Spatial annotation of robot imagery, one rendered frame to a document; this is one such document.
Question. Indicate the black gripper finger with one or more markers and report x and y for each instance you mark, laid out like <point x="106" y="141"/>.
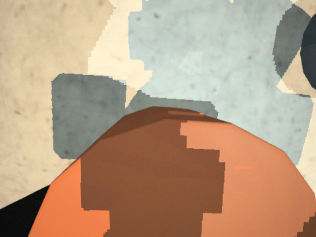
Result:
<point x="16" y="219"/>

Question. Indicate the dark grey cylinder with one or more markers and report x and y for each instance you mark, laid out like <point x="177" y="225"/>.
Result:
<point x="308" y="52"/>

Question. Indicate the orange cylinder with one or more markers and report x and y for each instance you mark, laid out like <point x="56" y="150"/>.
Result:
<point x="175" y="172"/>

